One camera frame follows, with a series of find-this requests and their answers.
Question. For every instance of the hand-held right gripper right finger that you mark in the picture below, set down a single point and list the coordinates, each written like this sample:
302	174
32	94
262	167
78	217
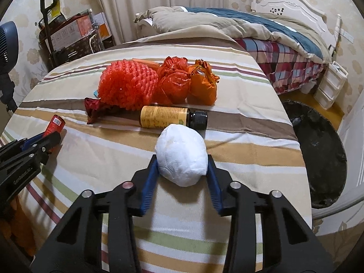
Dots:
212	182

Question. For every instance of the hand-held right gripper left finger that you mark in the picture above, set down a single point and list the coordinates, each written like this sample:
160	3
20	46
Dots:
149	182

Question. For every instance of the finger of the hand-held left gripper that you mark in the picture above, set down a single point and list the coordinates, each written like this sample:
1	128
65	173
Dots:
32	141
51	142

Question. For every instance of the white paper ball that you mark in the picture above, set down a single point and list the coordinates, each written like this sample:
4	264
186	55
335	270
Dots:
182	156

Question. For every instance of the dark red foil wrapper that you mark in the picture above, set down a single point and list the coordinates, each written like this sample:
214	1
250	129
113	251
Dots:
93	108

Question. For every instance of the orange plastic bag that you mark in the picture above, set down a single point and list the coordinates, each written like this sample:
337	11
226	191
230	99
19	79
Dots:
202	88

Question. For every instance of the orange foam fruit net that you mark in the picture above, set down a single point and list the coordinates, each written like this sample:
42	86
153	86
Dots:
128	84

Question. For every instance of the red plastic bag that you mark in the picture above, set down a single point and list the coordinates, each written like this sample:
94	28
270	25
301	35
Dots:
172	85

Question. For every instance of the black-lined trash bin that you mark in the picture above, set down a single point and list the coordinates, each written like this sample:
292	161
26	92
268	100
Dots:
318	153

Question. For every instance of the striped tablecloth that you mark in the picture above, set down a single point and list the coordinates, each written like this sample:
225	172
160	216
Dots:
241	153

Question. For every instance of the orange cloth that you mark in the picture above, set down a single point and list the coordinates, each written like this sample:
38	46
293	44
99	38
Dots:
22	224

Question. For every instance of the dark blue fan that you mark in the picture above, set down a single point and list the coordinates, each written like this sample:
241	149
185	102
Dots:
7	48

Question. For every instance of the brown patterned bag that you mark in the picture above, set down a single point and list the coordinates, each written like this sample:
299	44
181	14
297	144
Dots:
82	48

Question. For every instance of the black trolley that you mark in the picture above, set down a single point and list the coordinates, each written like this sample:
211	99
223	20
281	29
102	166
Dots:
47	34

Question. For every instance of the orange and white cardboard box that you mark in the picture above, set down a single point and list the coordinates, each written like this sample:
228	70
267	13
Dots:
71	31

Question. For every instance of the orange paper packet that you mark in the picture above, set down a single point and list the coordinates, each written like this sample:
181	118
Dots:
148	62

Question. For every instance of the white box with orange print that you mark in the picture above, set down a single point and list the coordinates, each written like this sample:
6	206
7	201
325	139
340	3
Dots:
102	25

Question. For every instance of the yellow packet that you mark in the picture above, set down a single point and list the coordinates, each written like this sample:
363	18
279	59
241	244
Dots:
55	10

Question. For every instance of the plaid bed sheet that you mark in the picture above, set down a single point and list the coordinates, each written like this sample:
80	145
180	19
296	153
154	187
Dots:
284	62

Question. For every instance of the white plastic drawer unit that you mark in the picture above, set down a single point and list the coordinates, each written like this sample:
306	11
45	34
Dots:
332	82

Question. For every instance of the beige and teal duvet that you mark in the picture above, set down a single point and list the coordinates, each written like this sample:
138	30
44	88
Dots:
199	20

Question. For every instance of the white bed headboard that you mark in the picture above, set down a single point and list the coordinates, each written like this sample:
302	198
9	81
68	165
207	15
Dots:
295	8

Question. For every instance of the wall socket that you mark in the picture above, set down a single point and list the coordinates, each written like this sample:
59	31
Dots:
347	36

